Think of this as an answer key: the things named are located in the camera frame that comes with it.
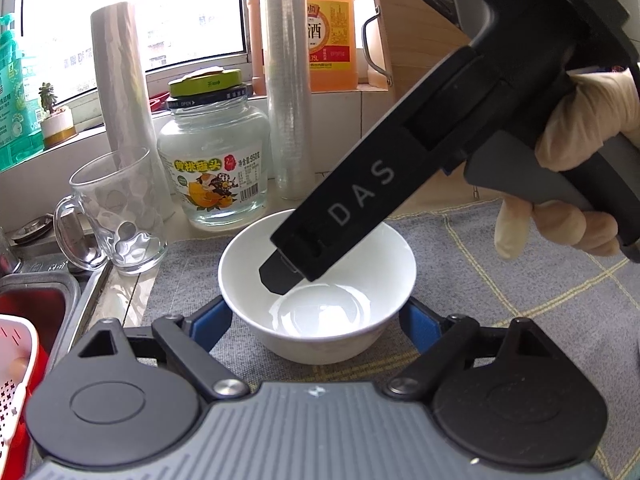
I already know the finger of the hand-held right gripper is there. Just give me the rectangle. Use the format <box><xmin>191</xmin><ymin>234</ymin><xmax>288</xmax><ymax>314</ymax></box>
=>
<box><xmin>259</xmin><ymin>247</ymin><xmax>321</xmax><ymax>296</ymax></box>

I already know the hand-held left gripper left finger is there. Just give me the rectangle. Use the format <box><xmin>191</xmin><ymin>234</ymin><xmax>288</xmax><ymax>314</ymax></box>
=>
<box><xmin>75</xmin><ymin>296</ymin><xmax>251</xmax><ymax>403</ymax></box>

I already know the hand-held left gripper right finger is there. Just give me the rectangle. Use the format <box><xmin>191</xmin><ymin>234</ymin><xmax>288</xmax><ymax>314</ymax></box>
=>
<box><xmin>384</xmin><ymin>297</ymin><xmax>551</xmax><ymax>402</ymax></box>

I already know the white ceramic bowl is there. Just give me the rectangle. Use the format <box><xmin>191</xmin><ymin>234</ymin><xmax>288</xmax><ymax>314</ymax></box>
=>
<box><xmin>218</xmin><ymin>209</ymin><xmax>417</xmax><ymax>366</ymax></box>

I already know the person's right hand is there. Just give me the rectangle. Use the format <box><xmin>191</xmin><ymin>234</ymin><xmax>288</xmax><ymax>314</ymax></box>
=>
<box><xmin>494</xmin><ymin>60</ymin><xmax>640</xmax><ymax>260</ymax></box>

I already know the grey checked cloth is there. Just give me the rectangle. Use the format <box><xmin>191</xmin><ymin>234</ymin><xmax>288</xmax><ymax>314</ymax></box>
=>
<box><xmin>120</xmin><ymin>199</ymin><xmax>640</xmax><ymax>480</ymax></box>

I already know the bamboo cutting board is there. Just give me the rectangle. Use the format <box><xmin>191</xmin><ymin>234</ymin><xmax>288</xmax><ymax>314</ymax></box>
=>
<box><xmin>362</xmin><ymin>0</ymin><xmax>473</xmax><ymax>92</ymax></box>

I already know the stainless steel sink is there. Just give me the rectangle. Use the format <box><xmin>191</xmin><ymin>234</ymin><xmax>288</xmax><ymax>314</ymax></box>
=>
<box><xmin>0</xmin><ymin>212</ymin><xmax>151</xmax><ymax>361</ymax></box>

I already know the glass jar with green lid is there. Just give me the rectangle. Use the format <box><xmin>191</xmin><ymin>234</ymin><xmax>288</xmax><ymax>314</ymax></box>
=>
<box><xmin>157</xmin><ymin>69</ymin><xmax>271</xmax><ymax>227</ymax></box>

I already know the clear glass mug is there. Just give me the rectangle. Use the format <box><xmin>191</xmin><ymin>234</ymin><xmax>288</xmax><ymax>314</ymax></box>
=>
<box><xmin>54</xmin><ymin>146</ymin><xmax>168</xmax><ymax>275</ymax></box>

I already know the red plastic basin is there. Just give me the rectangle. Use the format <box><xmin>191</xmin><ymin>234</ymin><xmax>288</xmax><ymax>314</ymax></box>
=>
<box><xmin>0</xmin><ymin>287</ymin><xmax>68</xmax><ymax>463</ymax></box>

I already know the orange cooking wine jug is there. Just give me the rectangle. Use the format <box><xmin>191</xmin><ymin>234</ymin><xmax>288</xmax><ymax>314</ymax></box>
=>
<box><xmin>246</xmin><ymin>0</ymin><xmax>359</xmax><ymax>96</ymax></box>

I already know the clear plastic wrap roll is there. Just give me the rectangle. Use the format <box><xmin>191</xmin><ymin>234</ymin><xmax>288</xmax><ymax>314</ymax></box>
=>
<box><xmin>262</xmin><ymin>0</ymin><xmax>315</xmax><ymax>201</ymax></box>

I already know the metal sink strainer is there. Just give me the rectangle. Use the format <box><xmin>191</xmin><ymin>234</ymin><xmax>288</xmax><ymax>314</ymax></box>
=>
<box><xmin>12</xmin><ymin>214</ymin><xmax>56</xmax><ymax>246</ymax></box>

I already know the white plastic colander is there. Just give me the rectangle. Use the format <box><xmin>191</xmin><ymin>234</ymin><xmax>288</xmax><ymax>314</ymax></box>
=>
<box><xmin>0</xmin><ymin>314</ymin><xmax>42</xmax><ymax>445</ymax></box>

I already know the grey paper roll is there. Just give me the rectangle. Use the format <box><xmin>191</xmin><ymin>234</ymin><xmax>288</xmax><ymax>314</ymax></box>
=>
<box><xmin>91</xmin><ymin>2</ymin><xmax>176</xmax><ymax>221</ymax></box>

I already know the small potted plant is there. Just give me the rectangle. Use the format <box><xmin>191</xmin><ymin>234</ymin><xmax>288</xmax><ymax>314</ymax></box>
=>
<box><xmin>39</xmin><ymin>82</ymin><xmax>78</xmax><ymax>150</ymax></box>

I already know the green dish soap bottle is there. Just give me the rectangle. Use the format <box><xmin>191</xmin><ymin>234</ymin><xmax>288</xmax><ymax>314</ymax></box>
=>
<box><xmin>0</xmin><ymin>15</ymin><xmax>45</xmax><ymax>172</ymax></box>

